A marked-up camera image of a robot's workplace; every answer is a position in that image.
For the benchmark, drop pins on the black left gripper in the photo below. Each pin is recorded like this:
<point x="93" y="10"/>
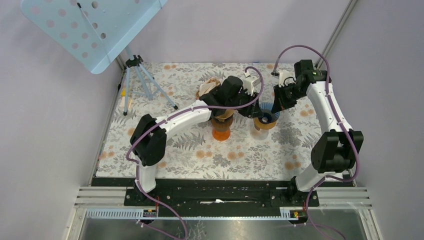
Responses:
<point x="252" y="111"/>

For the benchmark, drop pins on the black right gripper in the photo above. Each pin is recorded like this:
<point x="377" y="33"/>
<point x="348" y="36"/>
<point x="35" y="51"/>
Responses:
<point x="279" y="103"/>

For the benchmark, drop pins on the orange coffee filter box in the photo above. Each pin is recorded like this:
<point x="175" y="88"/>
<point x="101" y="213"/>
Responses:
<point x="207" y="86"/>

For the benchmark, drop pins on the blue dripper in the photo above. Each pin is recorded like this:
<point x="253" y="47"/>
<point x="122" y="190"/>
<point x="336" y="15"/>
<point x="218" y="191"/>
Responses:
<point x="268" y="117"/>

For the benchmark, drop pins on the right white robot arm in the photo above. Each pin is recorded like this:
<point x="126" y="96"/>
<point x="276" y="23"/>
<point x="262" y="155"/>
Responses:
<point x="337" y="150"/>

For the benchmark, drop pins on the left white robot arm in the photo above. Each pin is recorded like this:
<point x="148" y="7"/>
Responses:
<point x="149" y="140"/>

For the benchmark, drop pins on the orange glass carafe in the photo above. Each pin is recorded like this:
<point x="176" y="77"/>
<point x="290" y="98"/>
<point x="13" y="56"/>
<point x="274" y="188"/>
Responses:
<point x="221" y="134"/>

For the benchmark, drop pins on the clear glass carafe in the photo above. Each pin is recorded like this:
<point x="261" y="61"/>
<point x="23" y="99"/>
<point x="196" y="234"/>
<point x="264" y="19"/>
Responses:
<point x="259" y="134"/>

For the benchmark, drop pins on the floral tablecloth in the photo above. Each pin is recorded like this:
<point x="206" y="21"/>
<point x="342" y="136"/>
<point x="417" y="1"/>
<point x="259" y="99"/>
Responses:
<point x="194" y="153"/>

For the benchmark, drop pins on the light blue music stand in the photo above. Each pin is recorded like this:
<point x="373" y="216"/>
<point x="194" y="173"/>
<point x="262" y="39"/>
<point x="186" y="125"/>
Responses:
<point x="95" y="32"/>

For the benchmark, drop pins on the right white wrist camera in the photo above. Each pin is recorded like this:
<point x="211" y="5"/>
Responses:
<point x="284" y="77"/>

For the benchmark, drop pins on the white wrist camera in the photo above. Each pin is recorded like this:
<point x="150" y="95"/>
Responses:
<point x="249" y="83"/>
<point x="284" y="77"/>

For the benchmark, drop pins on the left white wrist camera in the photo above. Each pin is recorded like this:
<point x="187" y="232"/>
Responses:
<point x="249" y="83"/>

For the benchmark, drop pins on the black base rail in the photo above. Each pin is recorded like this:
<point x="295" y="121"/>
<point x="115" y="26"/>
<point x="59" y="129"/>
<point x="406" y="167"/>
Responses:
<point x="230" y="198"/>

